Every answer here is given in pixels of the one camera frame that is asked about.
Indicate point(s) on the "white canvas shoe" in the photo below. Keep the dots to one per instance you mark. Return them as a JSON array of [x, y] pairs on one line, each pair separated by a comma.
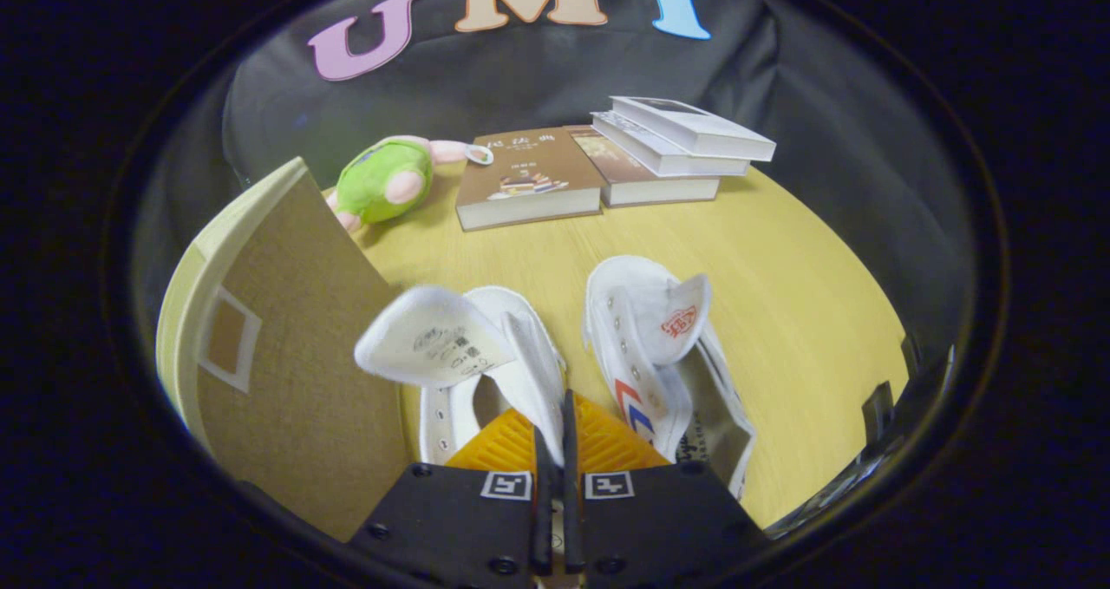
[[633, 311], [451, 337]]

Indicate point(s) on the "large brown book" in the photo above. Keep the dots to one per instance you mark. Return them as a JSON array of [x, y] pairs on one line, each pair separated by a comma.
[[520, 173]]

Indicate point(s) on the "beige fabric storage box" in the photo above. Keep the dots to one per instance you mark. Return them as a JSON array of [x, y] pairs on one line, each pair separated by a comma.
[[303, 355]]

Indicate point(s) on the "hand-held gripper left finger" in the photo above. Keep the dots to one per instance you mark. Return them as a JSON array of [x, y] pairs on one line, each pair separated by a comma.
[[543, 502]]

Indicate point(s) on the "green and pink plush toy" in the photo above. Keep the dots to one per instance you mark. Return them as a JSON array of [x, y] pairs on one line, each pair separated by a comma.
[[381, 181]]

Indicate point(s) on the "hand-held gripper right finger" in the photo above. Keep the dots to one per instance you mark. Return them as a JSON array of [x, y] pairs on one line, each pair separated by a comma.
[[572, 502]]

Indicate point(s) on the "brown book with white pages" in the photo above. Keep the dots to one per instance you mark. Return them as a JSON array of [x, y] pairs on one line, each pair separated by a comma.
[[624, 177]]

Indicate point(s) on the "thick white book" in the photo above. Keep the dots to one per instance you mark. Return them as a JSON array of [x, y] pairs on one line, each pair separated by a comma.
[[659, 151]]

